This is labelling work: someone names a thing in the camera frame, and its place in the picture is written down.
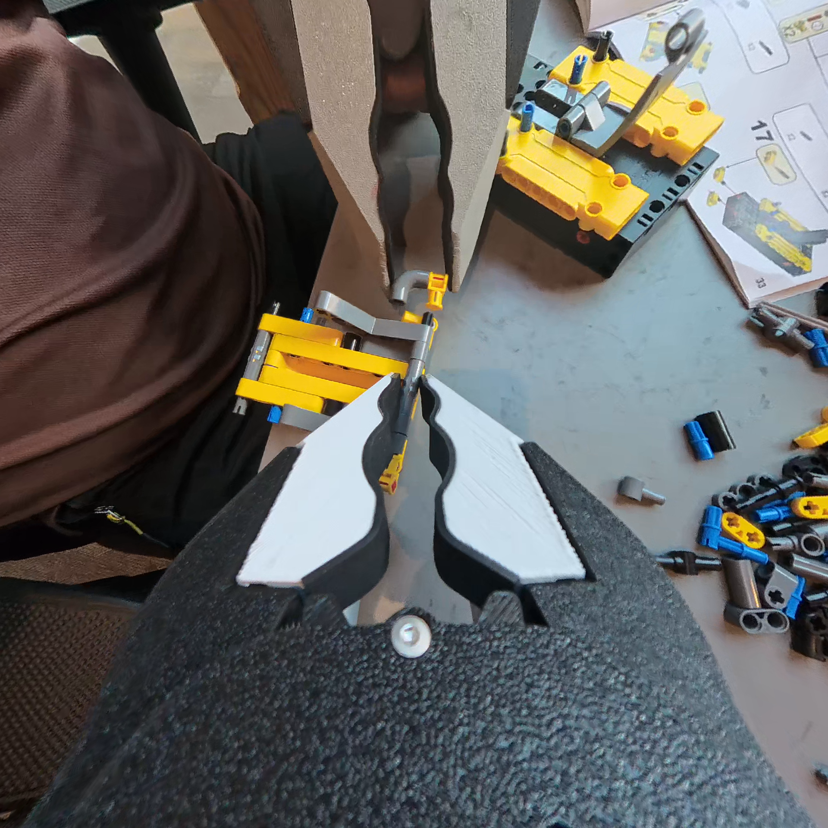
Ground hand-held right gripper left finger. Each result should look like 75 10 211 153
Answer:
237 373 403 610

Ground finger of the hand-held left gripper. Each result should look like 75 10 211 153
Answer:
291 0 410 290
420 0 512 293

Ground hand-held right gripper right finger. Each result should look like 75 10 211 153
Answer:
419 375 587 610

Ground yellow panel vehicle assembly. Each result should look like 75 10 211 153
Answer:
233 301 441 454

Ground grey elbow pipe yellow ring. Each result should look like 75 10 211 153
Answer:
390 270 450 313

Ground grey desk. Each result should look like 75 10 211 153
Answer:
194 0 828 822

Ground small grey pin piece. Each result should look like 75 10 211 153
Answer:
616 477 667 507

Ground black base yellow panel assembly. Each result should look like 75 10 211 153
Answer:
495 6 725 279

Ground black pin connector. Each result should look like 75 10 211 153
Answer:
655 550 723 577

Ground black and blue connector piece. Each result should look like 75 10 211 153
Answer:
684 411 737 461

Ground pile of small building pieces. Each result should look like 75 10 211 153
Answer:
695 301 828 664

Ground open instruction booklet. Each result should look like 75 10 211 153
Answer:
585 0 828 308

